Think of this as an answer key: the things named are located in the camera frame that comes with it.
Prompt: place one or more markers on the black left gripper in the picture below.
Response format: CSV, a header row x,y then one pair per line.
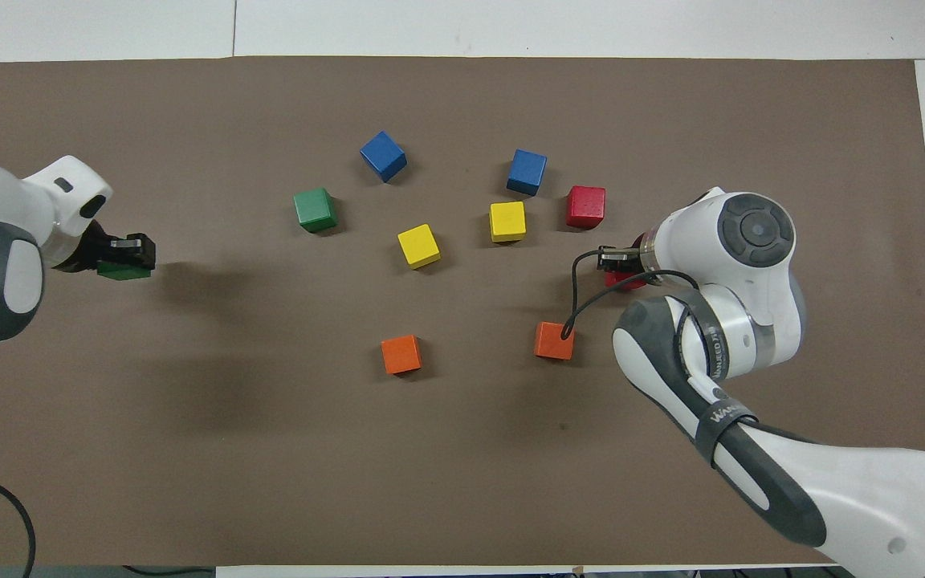
x,y
93,253

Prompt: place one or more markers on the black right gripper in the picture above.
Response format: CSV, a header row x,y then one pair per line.
x,y
629,258

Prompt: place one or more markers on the green wooden cube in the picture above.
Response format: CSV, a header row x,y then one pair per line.
x,y
124,273
315,209

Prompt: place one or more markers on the red wooden cube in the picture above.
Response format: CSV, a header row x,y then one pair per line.
x,y
585,206
625,281

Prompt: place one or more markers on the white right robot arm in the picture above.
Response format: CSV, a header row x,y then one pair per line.
x,y
751,321

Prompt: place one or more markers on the orange wooden cube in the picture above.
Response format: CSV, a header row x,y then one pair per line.
x,y
401,354
552,343

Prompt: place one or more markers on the yellow wooden cube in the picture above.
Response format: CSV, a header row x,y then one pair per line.
x,y
418,246
507,221

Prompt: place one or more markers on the blue wooden cube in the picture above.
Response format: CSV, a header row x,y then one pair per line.
x,y
527,171
383,155

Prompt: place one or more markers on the brown table mat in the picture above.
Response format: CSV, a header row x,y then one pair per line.
x,y
270,449

